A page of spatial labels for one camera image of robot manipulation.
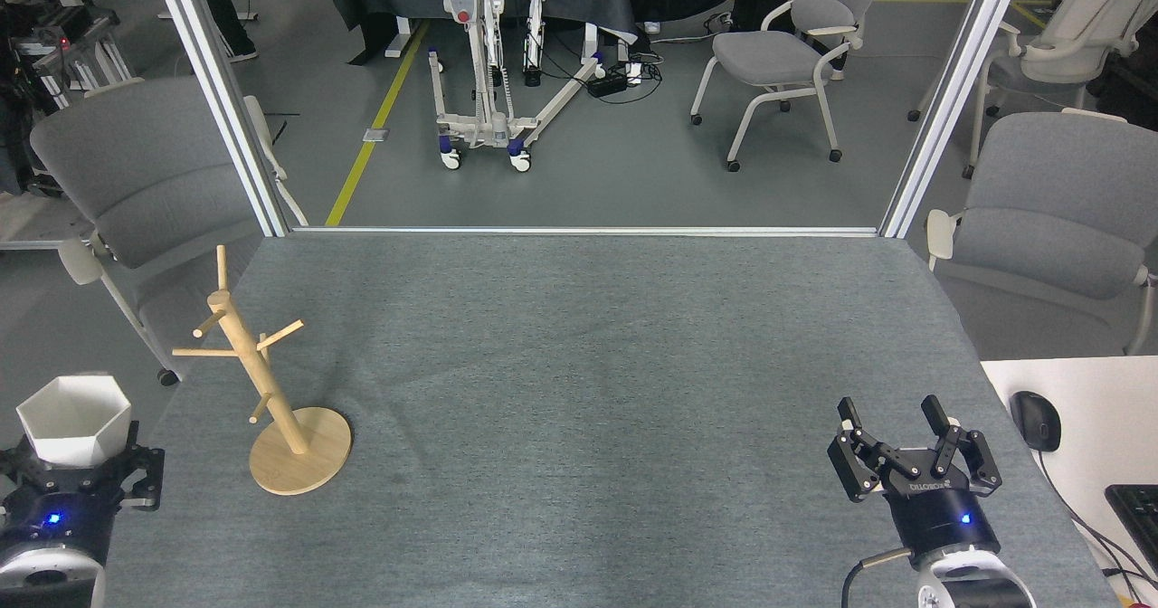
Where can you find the silver frame post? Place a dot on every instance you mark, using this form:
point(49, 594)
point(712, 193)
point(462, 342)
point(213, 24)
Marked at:
point(217, 92)
point(950, 101)

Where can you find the person's legs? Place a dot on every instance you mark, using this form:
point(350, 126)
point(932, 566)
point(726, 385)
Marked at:
point(222, 11)

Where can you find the silver table edge rail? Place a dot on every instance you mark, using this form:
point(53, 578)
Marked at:
point(588, 231)

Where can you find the black keyboard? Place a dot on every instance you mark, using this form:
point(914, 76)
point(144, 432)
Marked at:
point(1138, 513)

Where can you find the white desk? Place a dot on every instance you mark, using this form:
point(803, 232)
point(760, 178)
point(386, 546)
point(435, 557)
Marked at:
point(1104, 409)

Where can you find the black computer mouse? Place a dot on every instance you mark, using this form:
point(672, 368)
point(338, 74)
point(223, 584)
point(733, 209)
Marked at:
point(1036, 420)

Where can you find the wooden cup rack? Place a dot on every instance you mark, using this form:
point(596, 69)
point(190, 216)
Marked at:
point(298, 450)

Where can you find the white faceted cup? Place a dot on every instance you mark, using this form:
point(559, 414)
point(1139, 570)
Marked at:
point(72, 418)

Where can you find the white mesh-back chair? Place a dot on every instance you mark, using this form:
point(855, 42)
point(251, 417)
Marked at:
point(1086, 20)

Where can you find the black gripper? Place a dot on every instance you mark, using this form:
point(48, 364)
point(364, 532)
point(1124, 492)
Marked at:
point(941, 517)
point(59, 513)

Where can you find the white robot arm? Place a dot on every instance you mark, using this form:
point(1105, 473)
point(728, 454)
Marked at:
point(968, 585)
point(45, 581)

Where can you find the grey chair with white frame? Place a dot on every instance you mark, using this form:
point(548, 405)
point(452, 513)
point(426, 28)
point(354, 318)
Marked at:
point(1058, 192)
point(136, 165)
point(769, 56)

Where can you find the silver floor plate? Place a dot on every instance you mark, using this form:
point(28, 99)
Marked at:
point(376, 135)

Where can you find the power strip with plugs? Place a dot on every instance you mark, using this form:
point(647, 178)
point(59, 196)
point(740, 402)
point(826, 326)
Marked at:
point(611, 81)

